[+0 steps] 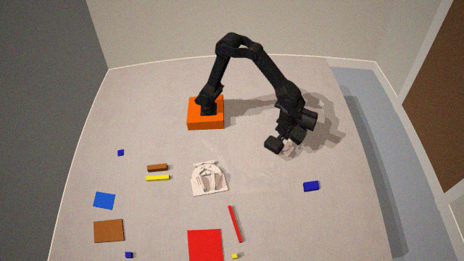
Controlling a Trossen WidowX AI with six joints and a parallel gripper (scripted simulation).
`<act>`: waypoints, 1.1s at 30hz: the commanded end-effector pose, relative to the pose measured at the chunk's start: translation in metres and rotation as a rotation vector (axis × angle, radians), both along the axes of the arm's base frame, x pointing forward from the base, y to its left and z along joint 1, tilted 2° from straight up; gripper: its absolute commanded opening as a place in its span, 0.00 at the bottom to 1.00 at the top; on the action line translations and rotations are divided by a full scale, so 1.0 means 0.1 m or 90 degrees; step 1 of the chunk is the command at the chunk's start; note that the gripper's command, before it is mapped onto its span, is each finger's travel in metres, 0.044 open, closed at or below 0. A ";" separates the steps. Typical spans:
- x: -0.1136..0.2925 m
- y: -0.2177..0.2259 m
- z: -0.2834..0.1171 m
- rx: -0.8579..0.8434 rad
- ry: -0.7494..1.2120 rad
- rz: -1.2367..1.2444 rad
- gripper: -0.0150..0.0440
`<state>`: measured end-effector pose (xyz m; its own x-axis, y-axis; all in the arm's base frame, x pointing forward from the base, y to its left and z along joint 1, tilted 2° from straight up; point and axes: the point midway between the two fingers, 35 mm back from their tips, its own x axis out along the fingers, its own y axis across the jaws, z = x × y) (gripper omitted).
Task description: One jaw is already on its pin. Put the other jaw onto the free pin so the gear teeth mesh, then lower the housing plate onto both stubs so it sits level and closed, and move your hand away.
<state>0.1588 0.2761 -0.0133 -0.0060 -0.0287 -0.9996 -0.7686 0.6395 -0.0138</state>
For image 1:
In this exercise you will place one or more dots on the yellow flat bar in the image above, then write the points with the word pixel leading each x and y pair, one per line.
pixel 158 178

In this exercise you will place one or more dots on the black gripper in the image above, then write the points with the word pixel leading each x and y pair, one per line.
pixel 276 144

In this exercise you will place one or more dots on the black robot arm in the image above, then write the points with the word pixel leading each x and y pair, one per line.
pixel 289 97

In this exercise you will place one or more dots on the blue square tile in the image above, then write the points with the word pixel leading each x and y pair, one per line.
pixel 103 200

